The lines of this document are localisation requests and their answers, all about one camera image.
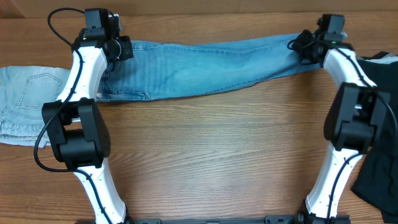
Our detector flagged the folded light blue jeans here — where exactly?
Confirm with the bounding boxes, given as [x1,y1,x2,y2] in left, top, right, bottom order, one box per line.
[1,66,70,146]

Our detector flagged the medium blue jeans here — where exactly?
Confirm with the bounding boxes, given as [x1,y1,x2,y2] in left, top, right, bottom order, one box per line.
[97,34,320,102]

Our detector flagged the black cloth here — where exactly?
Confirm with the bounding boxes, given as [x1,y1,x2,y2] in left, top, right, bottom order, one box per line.
[351,52,397,223]

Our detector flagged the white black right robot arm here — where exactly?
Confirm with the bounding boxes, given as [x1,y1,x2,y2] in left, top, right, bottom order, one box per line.
[287,14,392,223]

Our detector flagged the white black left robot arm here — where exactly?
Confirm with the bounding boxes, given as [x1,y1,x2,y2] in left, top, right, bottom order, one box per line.
[34,8,133,223]

